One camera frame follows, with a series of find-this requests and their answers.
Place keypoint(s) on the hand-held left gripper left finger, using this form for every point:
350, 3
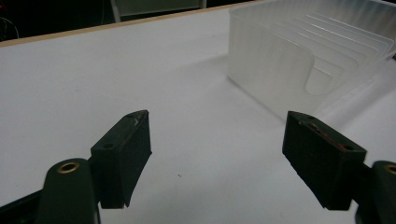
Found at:
120, 161

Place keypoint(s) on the grey metal chair frame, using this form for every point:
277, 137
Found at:
149, 7

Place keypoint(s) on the translucent plastic file rack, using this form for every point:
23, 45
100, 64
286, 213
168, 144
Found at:
280, 62

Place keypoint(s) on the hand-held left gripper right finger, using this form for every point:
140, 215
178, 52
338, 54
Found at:
323, 165

